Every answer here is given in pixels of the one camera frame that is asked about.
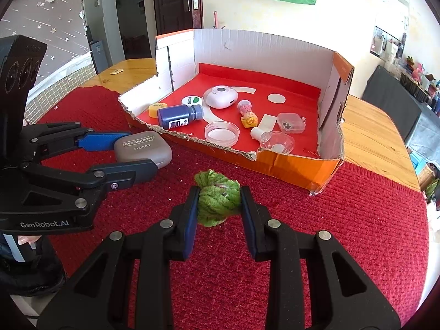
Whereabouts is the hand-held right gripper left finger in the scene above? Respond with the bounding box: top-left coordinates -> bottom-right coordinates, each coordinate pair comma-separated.
36,186 -> 201,330

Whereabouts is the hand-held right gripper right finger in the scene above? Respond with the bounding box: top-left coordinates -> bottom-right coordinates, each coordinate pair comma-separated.
240,186 -> 402,330

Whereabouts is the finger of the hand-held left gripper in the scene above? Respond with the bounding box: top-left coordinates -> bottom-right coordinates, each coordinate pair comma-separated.
19,159 -> 159,214
21,121 -> 134,163

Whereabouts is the grey eye shadow case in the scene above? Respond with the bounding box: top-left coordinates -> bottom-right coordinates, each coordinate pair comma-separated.
113,131 -> 173,169

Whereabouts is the green yarn ball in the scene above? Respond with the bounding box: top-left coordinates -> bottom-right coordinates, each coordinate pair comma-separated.
194,169 -> 241,227

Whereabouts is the yellow round jar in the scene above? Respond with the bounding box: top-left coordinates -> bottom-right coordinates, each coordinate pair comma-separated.
148,102 -> 169,117

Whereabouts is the clear round plastic dish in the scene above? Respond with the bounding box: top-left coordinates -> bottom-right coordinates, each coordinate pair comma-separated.
204,121 -> 240,145

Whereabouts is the small clear plastic case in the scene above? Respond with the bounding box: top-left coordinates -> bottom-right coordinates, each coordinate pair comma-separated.
276,112 -> 305,134

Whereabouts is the pink and yellow doll toy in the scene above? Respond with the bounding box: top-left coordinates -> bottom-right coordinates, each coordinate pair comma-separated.
237,100 -> 259,128

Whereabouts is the white rounded small device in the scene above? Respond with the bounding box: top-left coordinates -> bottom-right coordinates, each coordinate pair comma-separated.
203,86 -> 239,109

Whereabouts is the orange cardboard box red bottom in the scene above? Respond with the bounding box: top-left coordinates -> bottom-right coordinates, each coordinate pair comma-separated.
119,28 -> 354,196

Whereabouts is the person's left hand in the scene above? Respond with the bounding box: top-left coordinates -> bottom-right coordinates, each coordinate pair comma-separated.
16,235 -> 39,248

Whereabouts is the dark blue bottle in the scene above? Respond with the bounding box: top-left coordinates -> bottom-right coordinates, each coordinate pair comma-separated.
157,104 -> 205,130

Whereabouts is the grey-blue water dispenser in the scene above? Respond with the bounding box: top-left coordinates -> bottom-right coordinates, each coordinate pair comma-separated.
89,39 -> 111,73

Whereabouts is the clear perfume bottle white cap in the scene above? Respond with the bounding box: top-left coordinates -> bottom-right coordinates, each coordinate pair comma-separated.
250,128 -> 296,154

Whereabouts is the red knitted mat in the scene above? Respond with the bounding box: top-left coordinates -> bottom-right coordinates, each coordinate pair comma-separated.
26,86 -> 430,330

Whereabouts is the dark wooden door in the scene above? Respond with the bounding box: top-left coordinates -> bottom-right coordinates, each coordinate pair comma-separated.
153,0 -> 203,35

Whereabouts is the cluttered toy shelf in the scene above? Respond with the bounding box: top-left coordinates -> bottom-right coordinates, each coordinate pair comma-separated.
369,26 -> 440,111

